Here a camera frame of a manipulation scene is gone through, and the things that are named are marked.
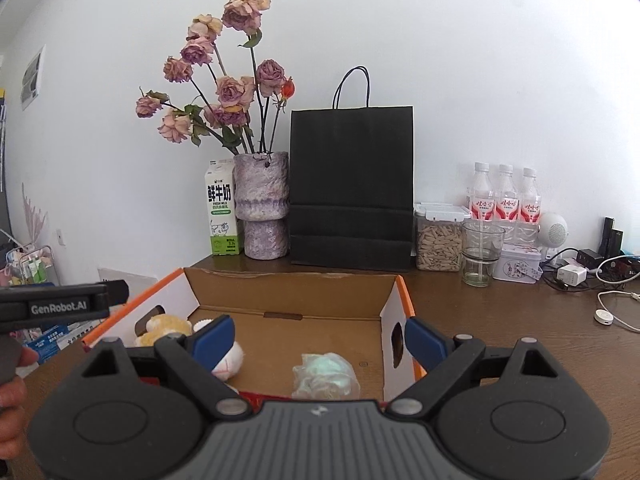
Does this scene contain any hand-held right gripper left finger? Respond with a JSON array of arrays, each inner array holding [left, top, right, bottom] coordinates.
[[75, 314, 253, 418]]

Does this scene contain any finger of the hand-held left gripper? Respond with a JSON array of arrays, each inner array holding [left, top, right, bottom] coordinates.
[[0, 280, 129, 319]]

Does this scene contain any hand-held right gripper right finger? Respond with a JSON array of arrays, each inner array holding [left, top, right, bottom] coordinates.
[[387, 317, 563, 418]]

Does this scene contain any yellow white plush toy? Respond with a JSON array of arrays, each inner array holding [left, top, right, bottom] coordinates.
[[134, 312, 246, 396]]

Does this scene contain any red cardboard box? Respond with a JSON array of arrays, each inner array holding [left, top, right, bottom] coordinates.
[[82, 266, 417, 403]]

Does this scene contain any clear bag with green contents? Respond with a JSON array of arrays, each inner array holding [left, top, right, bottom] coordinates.
[[291, 352, 361, 401]]

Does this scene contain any clear seed container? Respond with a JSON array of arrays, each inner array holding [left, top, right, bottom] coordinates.
[[414, 202, 471, 273]]

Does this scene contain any person's left hand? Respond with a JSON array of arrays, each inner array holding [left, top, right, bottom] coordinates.
[[0, 346, 40, 461]]

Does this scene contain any blue white carton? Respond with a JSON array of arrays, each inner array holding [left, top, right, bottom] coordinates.
[[22, 324, 96, 363]]

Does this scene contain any white panel with sticker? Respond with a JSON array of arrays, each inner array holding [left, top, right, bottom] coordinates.
[[97, 267, 157, 306]]

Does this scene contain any white floral tin box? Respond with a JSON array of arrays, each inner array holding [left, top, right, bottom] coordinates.
[[492, 244, 543, 285]]

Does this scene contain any white green milk carton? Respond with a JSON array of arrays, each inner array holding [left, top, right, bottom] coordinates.
[[204, 157, 245, 257]]

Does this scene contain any purple mottled vase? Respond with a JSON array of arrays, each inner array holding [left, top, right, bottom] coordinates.
[[232, 151, 291, 261]]

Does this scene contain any red label water bottle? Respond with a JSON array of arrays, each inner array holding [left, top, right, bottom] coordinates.
[[494, 164, 520, 223], [467, 161, 497, 223], [519, 166, 545, 228]]

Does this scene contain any white cube charger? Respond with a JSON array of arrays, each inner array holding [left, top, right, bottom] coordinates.
[[557, 265, 588, 287]]

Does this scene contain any white round speaker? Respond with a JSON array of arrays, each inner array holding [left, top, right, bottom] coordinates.
[[537, 212, 568, 250]]

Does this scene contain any black paper bag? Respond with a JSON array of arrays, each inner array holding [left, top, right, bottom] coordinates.
[[289, 66, 417, 272]]

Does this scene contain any black power adapter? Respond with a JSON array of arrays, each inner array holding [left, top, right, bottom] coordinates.
[[575, 248, 606, 271]]

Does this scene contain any black upright device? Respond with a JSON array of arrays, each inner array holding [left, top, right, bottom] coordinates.
[[600, 217, 625, 257]]

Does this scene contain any black power strip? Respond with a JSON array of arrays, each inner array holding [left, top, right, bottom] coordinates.
[[607, 255, 640, 281]]

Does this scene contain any dried rose bouquet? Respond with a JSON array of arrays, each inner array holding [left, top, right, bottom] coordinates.
[[135, 0, 297, 156]]

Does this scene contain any wire storage rack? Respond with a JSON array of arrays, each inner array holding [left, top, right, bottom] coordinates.
[[0, 245, 61, 288]]

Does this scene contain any black power cable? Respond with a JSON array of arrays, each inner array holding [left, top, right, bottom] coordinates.
[[542, 247, 583, 292]]

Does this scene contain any white cable with round puck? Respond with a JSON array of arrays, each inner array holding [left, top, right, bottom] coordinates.
[[592, 290, 640, 333]]

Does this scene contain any wall poster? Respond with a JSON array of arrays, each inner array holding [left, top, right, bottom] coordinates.
[[20, 44, 47, 111]]

